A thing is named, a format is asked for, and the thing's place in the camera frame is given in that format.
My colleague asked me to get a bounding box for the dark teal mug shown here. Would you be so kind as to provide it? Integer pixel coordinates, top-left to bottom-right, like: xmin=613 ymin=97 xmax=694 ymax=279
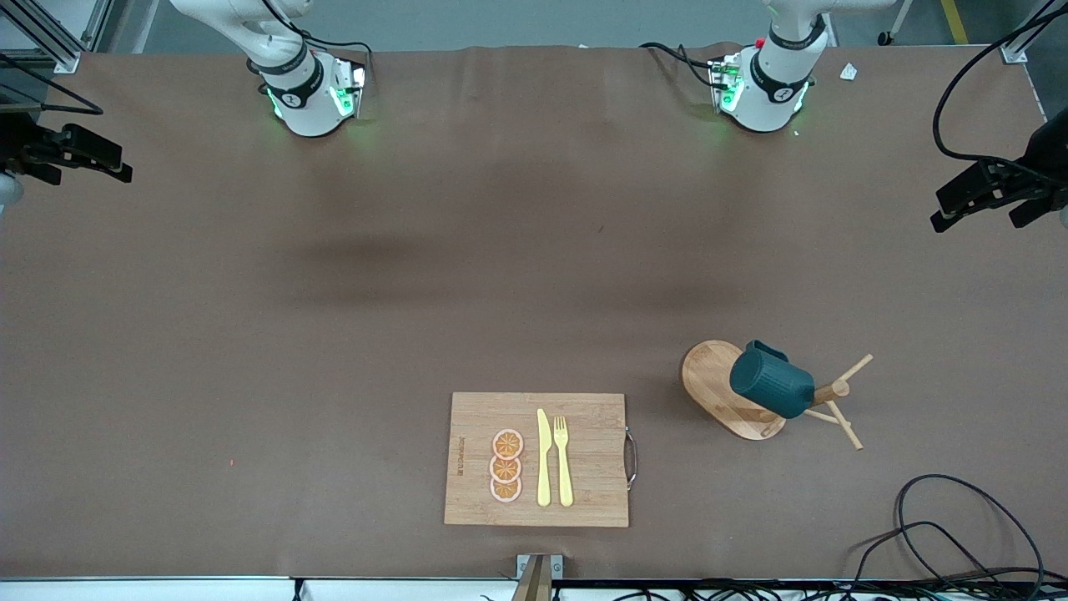
xmin=729 ymin=340 xmax=815 ymax=420

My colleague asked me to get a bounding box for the wooden mug rack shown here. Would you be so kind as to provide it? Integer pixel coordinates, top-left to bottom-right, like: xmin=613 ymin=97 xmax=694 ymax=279
xmin=682 ymin=340 xmax=874 ymax=452

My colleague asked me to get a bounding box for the brown table cover sheet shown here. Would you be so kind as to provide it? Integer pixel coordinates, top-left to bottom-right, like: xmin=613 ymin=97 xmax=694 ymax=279
xmin=0 ymin=43 xmax=1068 ymax=581

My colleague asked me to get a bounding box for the bamboo cutting board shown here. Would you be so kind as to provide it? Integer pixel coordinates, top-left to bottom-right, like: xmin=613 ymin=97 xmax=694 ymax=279
xmin=444 ymin=392 xmax=631 ymax=528

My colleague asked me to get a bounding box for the yellow plastic fork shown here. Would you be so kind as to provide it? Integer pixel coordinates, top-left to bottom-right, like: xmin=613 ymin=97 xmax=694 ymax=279
xmin=554 ymin=416 xmax=575 ymax=508

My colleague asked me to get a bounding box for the yellow plastic knife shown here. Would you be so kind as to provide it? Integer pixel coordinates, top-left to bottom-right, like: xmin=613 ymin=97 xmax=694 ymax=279
xmin=537 ymin=408 xmax=553 ymax=508

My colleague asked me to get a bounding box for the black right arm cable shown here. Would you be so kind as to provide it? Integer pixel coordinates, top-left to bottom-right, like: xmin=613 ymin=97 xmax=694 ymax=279
xmin=0 ymin=53 xmax=103 ymax=116

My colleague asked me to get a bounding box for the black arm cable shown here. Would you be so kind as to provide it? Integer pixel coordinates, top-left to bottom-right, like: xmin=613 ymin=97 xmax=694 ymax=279
xmin=932 ymin=0 xmax=1068 ymax=165
xmin=0 ymin=53 xmax=103 ymax=116

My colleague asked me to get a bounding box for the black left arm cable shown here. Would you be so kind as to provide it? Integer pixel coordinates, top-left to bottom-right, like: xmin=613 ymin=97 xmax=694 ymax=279
xmin=932 ymin=0 xmax=1068 ymax=165

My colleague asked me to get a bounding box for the aluminium frame profile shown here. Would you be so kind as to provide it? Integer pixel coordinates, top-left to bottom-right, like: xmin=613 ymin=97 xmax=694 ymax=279
xmin=997 ymin=0 xmax=1068 ymax=64
xmin=0 ymin=0 xmax=113 ymax=74

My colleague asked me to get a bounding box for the black right base cable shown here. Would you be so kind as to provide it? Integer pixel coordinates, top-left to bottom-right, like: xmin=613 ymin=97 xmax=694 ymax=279
xmin=300 ymin=29 xmax=375 ymax=80

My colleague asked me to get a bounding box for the black base cable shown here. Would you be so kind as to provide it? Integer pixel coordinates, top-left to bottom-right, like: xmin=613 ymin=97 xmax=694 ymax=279
xmin=300 ymin=29 xmax=375 ymax=80
xmin=638 ymin=42 xmax=720 ymax=91

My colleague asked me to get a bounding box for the black looped table cable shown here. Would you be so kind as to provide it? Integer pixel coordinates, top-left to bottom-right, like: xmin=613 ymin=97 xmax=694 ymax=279
xmin=851 ymin=521 xmax=1002 ymax=585
xmin=895 ymin=474 xmax=1045 ymax=585

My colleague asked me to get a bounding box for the black left base cable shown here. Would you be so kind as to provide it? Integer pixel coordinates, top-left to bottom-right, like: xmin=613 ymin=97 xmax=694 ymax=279
xmin=638 ymin=42 xmax=720 ymax=91

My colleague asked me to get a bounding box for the metal table edge bracket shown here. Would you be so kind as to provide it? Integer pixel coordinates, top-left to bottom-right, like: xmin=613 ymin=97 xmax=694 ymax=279
xmin=516 ymin=553 xmax=563 ymax=601

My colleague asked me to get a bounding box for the brown wooden post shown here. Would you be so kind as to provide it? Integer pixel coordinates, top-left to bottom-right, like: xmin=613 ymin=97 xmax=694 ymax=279
xmin=511 ymin=556 xmax=552 ymax=601

